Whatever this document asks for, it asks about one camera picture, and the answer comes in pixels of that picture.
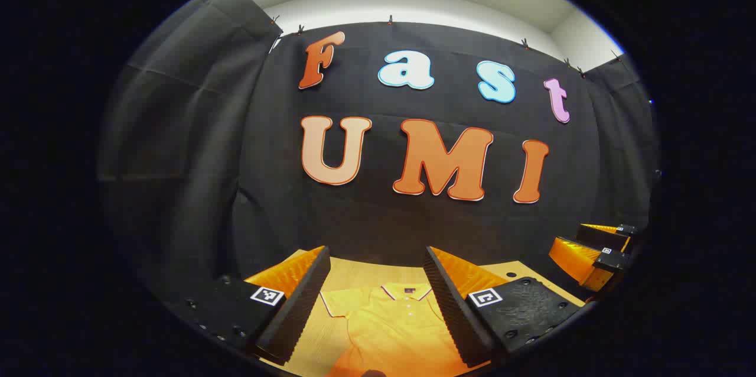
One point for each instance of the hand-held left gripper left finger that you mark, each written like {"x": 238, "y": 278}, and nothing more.
{"x": 304, "y": 306}

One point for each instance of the orange polo T-shirt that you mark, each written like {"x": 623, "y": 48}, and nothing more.
{"x": 390, "y": 330}

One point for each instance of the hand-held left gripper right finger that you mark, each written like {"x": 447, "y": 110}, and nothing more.
{"x": 455, "y": 312}

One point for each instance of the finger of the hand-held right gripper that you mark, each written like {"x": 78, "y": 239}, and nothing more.
{"x": 611, "y": 262}
{"x": 608, "y": 238}

